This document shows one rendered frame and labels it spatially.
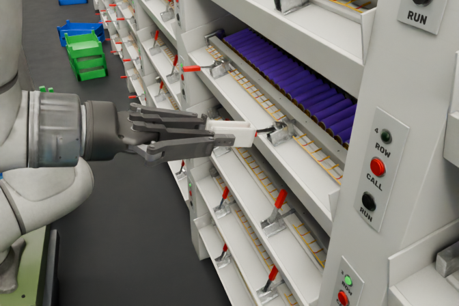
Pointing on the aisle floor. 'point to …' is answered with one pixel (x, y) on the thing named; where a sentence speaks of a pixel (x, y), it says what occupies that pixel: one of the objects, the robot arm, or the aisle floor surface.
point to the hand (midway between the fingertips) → (229, 134)
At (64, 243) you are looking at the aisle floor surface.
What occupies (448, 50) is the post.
